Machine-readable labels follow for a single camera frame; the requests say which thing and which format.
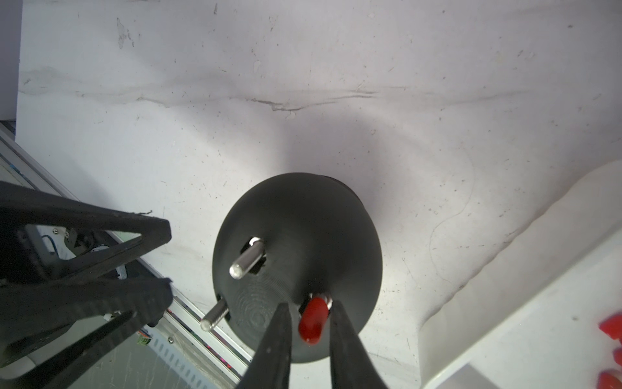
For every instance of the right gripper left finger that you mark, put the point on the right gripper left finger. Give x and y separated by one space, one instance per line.
271 365

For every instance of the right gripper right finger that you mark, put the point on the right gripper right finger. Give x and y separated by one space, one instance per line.
350 365

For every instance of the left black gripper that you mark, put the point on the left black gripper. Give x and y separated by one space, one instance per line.
35 300

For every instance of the red screw sleeve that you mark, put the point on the red screw sleeve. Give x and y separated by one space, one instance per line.
313 319

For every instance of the black round screw base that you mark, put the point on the black round screw base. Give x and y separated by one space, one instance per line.
319 239

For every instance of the silver protruding screw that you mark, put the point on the silver protruding screw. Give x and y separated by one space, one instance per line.
247 259
213 317

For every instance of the pile of red sleeves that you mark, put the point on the pile of red sleeves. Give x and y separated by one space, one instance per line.
610 378

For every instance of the white plastic tray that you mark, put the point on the white plastic tray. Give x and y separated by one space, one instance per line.
530 318

